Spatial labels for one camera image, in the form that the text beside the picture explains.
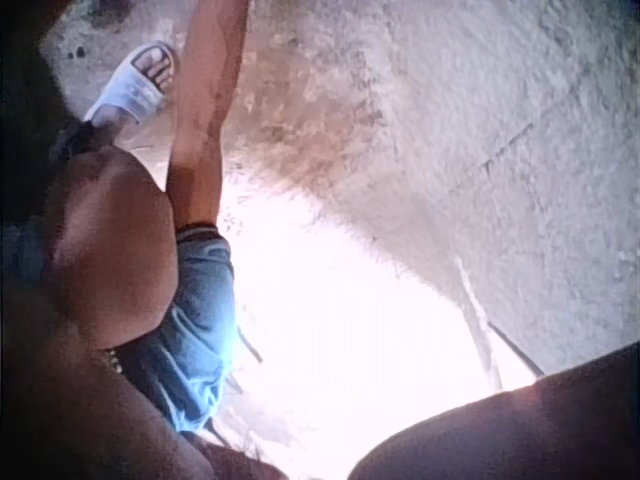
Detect person's legs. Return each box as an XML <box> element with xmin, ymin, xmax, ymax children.
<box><xmin>43</xmin><ymin>39</ymin><xmax>181</xmax><ymax>352</ymax></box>

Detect thin dark stick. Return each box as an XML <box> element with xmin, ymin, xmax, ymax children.
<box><xmin>486</xmin><ymin>319</ymin><xmax>546</xmax><ymax>377</ymax></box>

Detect brown rounded object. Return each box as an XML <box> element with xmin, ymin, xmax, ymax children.
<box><xmin>349</xmin><ymin>339</ymin><xmax>640</xmax><ymax>480</ymax></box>

